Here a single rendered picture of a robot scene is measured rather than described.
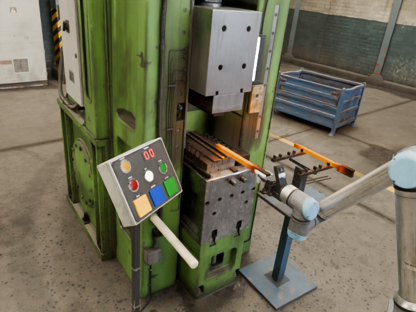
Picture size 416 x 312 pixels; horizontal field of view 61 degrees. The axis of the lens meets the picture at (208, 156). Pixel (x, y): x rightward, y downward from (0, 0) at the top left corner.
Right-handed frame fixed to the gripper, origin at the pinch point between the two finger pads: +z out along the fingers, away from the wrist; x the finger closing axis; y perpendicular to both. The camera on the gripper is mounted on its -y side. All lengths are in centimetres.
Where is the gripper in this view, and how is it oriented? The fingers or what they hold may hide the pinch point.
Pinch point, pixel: (258, 169)
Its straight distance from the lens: 179.9
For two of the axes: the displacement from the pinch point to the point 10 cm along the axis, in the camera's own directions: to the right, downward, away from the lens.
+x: 8.2, -1.8, 5.4
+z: -5.6, -4.1, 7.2
